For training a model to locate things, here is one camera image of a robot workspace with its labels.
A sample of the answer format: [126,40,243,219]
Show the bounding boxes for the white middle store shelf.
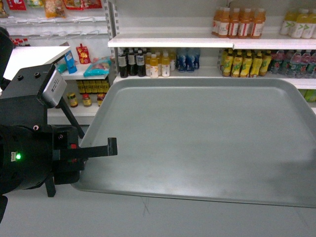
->
[108,33,316,50]

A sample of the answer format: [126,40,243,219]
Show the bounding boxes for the orange juice bottle far right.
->
[250,8,266,39]

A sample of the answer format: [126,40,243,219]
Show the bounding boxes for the orange juice bottle red label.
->
[228,8,240,39]

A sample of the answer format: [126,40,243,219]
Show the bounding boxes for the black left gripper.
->
[0,125,117,190]

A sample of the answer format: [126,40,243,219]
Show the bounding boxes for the dark soy sauce bottle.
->
[118,48,128,78]

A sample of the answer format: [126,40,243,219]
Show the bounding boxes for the orange juice bottle front right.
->
[238,8,251,39]

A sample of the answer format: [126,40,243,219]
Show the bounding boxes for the red pouch packet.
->
[76,43,91,64]

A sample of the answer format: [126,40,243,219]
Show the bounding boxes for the orange juice bottle front left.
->
[218,7,230,38]

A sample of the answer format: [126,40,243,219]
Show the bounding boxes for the yellow drink bottle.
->
[150,54,158,79]

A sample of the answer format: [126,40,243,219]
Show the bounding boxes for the grey metal tray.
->
[74,78,316,208]

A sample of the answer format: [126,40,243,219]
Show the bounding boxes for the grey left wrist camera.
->
[41,68,67,108]

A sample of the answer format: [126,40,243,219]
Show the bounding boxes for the white label drink bottle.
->
[161,52,170,78]

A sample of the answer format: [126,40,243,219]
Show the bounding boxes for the blue snack bag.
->
[64,50,77,74]

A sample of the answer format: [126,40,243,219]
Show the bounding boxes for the teal snack bag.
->
[83,56,112,78]

